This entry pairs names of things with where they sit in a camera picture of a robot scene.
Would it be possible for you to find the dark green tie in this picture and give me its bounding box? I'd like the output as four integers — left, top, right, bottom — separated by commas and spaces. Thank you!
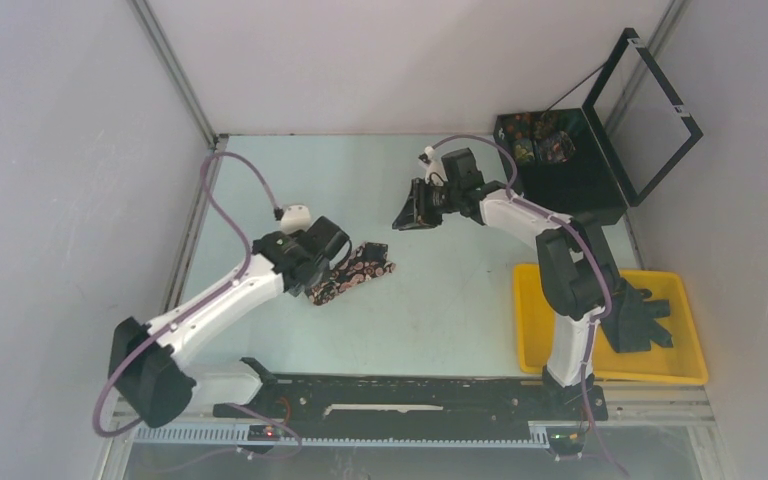
601, 278, 674, 354

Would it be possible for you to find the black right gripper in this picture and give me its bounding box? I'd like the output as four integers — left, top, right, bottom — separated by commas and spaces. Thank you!
392, 178, 461, 231

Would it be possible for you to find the rolled colourful tie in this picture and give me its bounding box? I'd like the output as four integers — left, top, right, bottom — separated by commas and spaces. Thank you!
538, 131, 576, 165

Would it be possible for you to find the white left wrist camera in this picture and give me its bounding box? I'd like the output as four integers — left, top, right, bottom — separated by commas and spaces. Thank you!
273, 204, 313, 234

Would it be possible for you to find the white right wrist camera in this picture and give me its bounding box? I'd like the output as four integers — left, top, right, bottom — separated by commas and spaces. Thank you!
418, 146, 447, 186

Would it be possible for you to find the white cable duct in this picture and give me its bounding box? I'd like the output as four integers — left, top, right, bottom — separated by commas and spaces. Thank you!
133, 423, 550, 449

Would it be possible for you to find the rolled patterned tie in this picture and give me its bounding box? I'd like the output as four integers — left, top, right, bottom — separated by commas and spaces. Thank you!
513, 138, 537, 166

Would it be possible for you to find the black storage box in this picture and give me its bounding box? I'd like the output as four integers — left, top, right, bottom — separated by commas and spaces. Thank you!
493, 109, 627, 225

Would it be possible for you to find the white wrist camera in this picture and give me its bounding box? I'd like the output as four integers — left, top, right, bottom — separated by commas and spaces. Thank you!
418, 146, 447, 186
273, 204, 313, 234

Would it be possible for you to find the yellow plastic tray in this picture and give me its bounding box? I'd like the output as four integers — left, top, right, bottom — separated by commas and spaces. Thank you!
512, 264, 709, 385

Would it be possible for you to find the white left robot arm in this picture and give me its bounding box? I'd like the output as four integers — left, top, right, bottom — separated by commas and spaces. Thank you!
105, 216, 350, 428

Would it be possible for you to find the black framed box lid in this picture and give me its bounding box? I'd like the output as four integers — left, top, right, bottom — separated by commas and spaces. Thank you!
583, 28, 703, 207

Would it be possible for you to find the rolled dark tie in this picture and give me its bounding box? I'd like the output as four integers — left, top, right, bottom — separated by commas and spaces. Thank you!
533, 110, 561, 139

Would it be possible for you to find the floral rose pattern tie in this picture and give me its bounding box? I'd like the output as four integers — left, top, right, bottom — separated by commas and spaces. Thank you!
305, 242, 396, 306

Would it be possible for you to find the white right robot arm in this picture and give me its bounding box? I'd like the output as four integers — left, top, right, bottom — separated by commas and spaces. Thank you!
392, 147, 621, 418

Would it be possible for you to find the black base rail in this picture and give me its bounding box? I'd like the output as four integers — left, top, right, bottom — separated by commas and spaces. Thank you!
212, 374, 608, 440

